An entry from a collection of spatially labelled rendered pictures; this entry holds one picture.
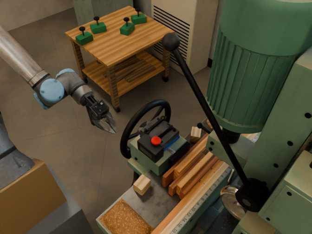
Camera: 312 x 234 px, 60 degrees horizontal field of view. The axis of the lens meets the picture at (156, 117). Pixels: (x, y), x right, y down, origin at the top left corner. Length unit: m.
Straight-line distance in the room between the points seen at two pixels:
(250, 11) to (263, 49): 0.07
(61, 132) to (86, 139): 0.22
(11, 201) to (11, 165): 0.13
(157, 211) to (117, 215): 0.12
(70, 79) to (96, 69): 1.18
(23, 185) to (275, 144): 0.82
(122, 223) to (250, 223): 0.34
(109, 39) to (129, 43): 0.17
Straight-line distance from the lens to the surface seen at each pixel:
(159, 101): 1.05
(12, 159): 1.08
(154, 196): 0.87
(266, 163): 0.68
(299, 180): 0.50
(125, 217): 0.81
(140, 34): 2.20
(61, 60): 2.96
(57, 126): 2.32
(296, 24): 0.49
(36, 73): 1.16
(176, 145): 0.90
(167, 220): 0.80
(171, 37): 0.52
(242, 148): 0.79
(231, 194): 0.72
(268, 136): 0.62
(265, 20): 0.48
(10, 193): 1.07
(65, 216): 1.28
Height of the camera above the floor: 1.69
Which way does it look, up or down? 49 degrees down
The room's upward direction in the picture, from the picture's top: straight up
